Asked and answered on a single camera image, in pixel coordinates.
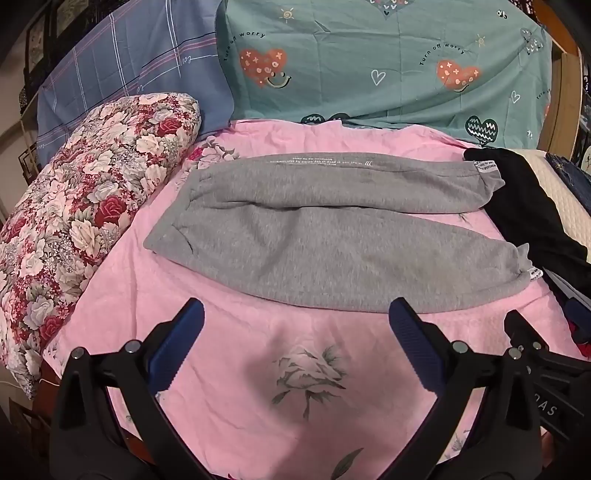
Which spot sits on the grey sweat pants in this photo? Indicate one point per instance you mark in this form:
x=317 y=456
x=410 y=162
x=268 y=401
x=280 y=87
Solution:
x=323 y=240

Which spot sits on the cream quilted pad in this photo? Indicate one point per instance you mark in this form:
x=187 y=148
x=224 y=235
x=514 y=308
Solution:
x=570 y=207

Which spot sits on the dark framed pictures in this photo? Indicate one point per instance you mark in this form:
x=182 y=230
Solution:
x=46 y=37

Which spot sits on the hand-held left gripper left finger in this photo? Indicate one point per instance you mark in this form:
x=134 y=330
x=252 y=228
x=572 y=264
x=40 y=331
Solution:
x=182 y=332

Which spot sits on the red floral quilted pillow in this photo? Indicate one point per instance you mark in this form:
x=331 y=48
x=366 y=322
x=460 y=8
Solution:
x=87 y=194

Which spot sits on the red garment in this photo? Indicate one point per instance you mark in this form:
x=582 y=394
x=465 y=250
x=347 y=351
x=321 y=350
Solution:
x=582 y=337

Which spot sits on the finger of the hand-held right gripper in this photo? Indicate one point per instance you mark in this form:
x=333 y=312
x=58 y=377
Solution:
x=519 y=330

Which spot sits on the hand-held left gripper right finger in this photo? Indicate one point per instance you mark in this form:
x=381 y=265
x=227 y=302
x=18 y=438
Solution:
x=408 y=334

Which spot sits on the pink floral bed sheet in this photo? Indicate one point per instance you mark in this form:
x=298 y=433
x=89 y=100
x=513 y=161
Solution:
x=240 y=337

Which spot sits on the grey blue cloth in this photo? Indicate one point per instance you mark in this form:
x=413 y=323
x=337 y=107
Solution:
x=565 y=288

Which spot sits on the black garment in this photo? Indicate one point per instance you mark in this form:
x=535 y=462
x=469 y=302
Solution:
x=531 y=207

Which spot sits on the dark blue denim jeans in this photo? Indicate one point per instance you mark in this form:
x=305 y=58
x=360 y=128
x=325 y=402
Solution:
x=575 y=180

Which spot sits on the blue plaid bed cover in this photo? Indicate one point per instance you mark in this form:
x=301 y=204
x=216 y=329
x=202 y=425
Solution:
x=129 y=60

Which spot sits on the teal heart print cover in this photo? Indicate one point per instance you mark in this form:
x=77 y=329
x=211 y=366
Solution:
x=369 y=60

